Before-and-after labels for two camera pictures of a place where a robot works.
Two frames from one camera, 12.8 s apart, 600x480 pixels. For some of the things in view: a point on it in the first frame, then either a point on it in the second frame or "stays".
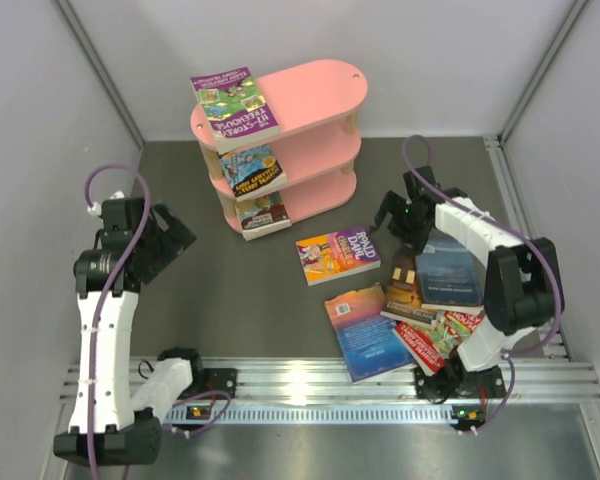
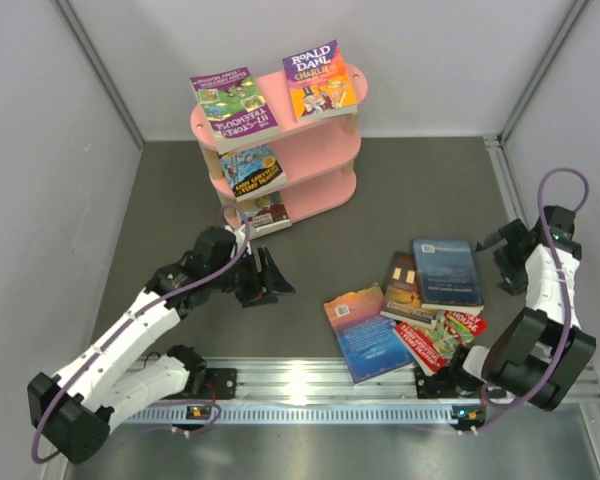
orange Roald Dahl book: x=337 y=255 -> x=319 y=83
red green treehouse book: x=431 y=342 stays
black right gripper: x=413 y=242 -> x=514 y=280
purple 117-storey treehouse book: x=236 y=108 stays
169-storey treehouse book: x=252 y=171 stays
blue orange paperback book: x=369 y=343 stays
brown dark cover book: x=404 y=295 stays
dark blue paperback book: x=450 y=275 stays
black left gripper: x=174 y=241 -> x=273 y=278
